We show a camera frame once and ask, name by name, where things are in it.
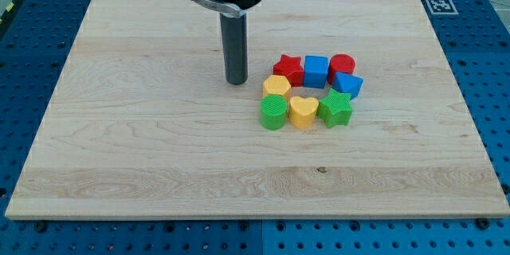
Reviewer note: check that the green cylinder block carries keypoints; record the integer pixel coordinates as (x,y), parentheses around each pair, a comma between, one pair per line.
(273,112)

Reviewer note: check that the yellow hexagon block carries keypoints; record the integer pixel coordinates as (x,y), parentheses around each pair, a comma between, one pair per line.
(277,85)

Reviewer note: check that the yellow heart block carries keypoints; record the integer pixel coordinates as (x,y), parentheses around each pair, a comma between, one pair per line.
(302,112)

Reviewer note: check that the red star block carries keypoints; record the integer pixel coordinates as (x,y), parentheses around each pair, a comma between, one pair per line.
(291,68)

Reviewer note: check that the blue cube block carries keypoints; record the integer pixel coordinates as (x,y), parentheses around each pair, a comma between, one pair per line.
(315,71)

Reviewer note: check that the green star block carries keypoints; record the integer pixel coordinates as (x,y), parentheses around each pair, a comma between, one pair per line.
(335,108)

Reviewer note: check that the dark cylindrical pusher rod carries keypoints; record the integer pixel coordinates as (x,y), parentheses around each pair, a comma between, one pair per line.
(234,44)

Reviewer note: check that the blue triangular block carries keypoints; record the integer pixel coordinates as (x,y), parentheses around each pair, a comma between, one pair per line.
(347,83)

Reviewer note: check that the red cylinder block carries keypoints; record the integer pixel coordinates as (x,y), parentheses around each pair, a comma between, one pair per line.
(340,63)

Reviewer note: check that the light wooden board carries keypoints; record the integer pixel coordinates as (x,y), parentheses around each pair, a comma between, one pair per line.
(142,124)

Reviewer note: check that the white fiducial marker tag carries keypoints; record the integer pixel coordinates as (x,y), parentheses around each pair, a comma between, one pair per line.
(441,7)

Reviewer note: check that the black bolt left front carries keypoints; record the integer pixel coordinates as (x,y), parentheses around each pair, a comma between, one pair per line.
(40,226)

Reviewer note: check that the black bolt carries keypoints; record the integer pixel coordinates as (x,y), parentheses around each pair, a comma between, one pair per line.
(40,226)
(482,223)

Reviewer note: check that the black bolt right front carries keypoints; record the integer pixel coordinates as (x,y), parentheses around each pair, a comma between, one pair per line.
(482,223)

